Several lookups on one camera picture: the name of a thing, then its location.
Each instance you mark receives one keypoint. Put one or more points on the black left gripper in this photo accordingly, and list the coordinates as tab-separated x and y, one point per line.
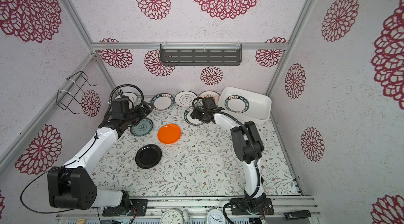
143	113

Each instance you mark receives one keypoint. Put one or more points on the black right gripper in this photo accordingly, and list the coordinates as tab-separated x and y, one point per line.
196	114

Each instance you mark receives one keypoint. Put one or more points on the small green rim plate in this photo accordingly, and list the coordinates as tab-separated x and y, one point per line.
189	119

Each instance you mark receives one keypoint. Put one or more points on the large green rim plate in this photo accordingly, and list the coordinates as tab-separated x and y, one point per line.
237	104

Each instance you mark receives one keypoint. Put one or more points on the green rim plate back row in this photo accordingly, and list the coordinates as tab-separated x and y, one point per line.
162	101

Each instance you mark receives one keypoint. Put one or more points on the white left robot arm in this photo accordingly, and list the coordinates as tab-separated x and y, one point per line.
71	187

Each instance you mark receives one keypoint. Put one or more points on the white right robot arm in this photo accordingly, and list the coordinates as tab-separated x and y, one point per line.
248	148

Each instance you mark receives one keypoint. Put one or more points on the white plastic bin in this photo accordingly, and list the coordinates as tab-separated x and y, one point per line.
260	105

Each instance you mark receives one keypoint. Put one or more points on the teal patterned plate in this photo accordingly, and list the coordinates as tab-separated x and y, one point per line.
143	128

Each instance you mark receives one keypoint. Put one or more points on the orange sunburst plate right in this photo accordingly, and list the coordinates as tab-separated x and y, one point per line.
210	93

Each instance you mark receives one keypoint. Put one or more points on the white cloud plate far left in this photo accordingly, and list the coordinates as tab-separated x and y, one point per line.
132	96

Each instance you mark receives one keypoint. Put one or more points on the white cloud pattern plate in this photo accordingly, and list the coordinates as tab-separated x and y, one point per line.
185	98

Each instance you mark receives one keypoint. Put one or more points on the orange plastic plate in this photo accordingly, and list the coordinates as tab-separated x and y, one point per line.
169	134

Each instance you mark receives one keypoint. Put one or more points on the black plastic plate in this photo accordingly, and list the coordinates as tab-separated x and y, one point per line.
148	156

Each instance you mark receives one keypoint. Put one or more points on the right white clock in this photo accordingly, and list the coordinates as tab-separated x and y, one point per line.
215	216

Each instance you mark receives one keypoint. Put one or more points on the white clock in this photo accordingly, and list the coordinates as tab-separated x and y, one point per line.
215	216
172	216

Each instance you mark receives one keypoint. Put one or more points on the left white clock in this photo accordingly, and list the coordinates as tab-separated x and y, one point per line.
172	216

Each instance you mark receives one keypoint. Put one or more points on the black wire wall rack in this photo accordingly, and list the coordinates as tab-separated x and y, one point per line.
67	95

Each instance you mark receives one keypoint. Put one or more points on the grey wall shelf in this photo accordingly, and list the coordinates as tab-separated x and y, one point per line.
201	55

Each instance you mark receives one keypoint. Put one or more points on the black clip on rail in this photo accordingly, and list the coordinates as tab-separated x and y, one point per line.
297	215

